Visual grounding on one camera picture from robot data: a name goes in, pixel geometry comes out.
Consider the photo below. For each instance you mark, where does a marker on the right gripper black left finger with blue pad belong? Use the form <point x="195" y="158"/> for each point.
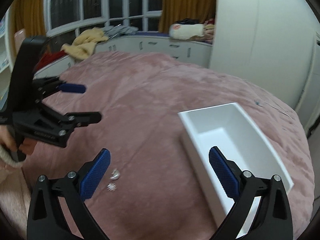
<point x="46" y="219"/>

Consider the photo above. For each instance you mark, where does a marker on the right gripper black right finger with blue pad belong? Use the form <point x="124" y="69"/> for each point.
<point x="273" y="218"/>

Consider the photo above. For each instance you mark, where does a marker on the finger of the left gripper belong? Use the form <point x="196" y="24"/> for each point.
<point x="82" y="119"/>
<point x="72" y="88"/>

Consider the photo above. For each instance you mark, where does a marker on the silver spiky star brooch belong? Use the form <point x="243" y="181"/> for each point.
<point x="111" y="187"/>

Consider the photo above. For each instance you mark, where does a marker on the white rectangular box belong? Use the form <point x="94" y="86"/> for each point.
<point x="237" y="136"/>

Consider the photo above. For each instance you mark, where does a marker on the person's left hand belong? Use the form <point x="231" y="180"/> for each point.
<point x="9" y="142"/>

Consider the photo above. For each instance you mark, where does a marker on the red cloth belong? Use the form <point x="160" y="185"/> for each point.
<point x="48" y="58"/>

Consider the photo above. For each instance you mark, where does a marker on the yellow blanket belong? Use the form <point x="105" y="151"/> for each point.
<point x="84" y="45"/>

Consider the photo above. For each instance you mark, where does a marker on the white fluffy sleeve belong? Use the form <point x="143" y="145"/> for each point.
<point x="8" y="165"/>

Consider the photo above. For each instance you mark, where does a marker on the grey folded clothes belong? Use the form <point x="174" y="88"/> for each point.
<point x="119" y="30"/>

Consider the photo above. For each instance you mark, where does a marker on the mustard curtain left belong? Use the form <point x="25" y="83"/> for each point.
<point x="28" y="15"/>

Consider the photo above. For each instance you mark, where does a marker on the pink plush bed blanket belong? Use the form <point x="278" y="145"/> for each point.
<point x="157" y="195"/>

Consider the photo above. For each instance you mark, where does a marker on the white plush pillow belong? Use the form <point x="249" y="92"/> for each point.
<point x="186" y="31"/>

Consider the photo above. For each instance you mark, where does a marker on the white window seat cabinet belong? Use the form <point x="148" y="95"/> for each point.
<point x="184" y="51"/>

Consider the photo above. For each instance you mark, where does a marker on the white wardrobe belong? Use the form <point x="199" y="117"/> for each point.
<point x="266" y="42"/>

